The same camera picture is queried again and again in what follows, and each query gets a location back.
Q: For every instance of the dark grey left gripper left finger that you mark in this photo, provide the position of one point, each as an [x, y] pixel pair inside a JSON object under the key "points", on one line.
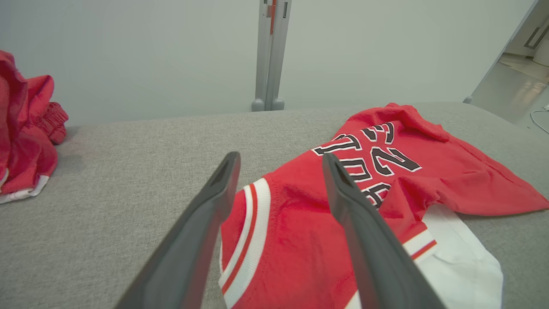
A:
{"points": [[184, 257]]}

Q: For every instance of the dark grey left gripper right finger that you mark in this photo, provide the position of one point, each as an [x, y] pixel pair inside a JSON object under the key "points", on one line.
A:
{"points": [[377, 266]]}

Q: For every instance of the red jersey with black lettering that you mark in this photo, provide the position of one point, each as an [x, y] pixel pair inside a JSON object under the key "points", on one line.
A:
{"points": [[300, 240]]}

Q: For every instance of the red shorts with white stripe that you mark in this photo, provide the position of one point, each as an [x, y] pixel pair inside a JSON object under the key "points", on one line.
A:
{"points": [[25, 141]]}

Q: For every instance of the grey double post orange strip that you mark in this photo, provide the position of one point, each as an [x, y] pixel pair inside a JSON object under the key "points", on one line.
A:
{"points": [[262, 64]]}

